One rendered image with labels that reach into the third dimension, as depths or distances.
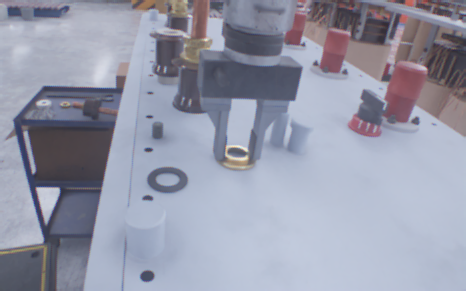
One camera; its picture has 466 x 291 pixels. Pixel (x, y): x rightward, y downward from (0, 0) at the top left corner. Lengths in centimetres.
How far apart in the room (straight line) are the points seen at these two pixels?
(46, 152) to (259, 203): 153
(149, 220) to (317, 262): 18
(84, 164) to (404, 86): 154
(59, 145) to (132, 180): 137
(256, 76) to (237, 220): 18
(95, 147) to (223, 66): 141
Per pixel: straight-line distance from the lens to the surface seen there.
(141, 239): 32
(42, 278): 172
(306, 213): 43
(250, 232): 38
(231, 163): 47
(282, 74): 43
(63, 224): 222
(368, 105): 69
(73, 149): 179
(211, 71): 40
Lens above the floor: 163
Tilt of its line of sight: 30 degrees down
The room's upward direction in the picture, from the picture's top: 8 degrees clockwise
